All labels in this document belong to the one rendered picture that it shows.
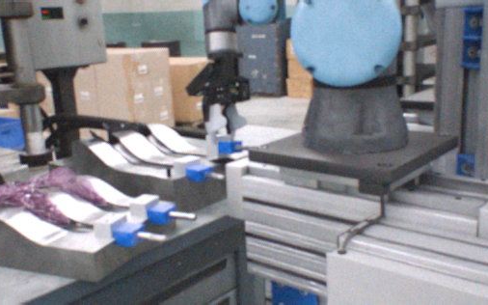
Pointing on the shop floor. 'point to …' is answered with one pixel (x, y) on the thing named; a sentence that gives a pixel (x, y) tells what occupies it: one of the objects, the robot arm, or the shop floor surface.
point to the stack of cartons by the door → (301, 82)
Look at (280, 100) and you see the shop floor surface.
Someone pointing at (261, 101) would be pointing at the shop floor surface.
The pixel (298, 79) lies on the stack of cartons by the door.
